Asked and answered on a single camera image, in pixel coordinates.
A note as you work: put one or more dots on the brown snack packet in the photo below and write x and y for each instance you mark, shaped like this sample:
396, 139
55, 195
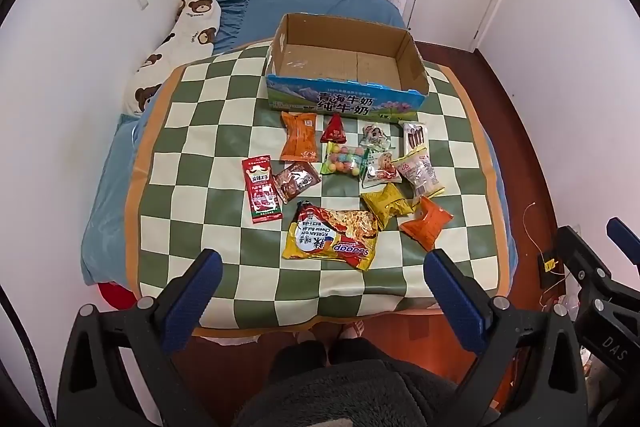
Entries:
297, 182

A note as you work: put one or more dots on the colourful candy bag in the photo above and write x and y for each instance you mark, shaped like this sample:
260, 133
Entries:
342, 161

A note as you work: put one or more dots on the long red snack packet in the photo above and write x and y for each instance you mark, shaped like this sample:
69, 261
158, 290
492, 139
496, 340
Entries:
260, 192

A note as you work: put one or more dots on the small white snack packet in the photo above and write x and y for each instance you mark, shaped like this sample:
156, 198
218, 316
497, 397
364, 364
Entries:
375, 136

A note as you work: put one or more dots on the red object under bed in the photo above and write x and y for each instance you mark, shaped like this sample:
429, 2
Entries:
117, 297

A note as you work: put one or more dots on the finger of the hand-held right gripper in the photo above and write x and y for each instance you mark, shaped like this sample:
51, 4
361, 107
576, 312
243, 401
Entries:
580, 257
625, 237

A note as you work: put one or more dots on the person's grey fleece garment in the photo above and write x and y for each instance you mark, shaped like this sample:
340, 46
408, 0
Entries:
350, 402

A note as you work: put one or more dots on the person's legs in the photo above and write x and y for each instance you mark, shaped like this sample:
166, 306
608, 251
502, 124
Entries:
305, 357

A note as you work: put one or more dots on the pink slipper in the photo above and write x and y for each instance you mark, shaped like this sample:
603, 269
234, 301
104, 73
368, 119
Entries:
352, 331

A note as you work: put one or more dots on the yellow snack packet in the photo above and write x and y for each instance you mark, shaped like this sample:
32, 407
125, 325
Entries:
387, 204

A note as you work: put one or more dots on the green white snack packet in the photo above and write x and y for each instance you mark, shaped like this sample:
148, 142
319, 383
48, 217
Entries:
380, 168

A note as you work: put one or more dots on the printed cardboard box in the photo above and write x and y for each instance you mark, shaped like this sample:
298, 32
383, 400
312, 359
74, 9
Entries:
345, 102

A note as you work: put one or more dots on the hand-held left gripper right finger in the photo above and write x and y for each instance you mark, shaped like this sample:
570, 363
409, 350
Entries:
456, 302

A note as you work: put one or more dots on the white cookie packet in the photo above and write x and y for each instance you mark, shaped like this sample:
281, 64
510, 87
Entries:
415, 137

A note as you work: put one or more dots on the orange snack packet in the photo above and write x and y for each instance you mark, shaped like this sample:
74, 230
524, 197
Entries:
425, 224
299, 137

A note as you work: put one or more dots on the yellow instant noodle packet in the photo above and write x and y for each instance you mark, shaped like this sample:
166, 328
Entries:
330, 237

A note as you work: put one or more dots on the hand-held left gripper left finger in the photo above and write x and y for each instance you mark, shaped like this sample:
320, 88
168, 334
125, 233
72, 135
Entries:
200, 289

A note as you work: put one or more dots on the red triangular snack packet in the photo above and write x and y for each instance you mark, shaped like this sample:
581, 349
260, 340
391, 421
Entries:
335, 132

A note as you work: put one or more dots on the clear red label snack packet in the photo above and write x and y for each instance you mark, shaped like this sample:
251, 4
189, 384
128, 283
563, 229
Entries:
417, 174

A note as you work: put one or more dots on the bear print pillow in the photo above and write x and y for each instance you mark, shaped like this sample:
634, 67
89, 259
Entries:
170, 52

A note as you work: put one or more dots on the green white checkered blanket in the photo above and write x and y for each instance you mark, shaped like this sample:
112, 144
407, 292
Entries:
210, 167

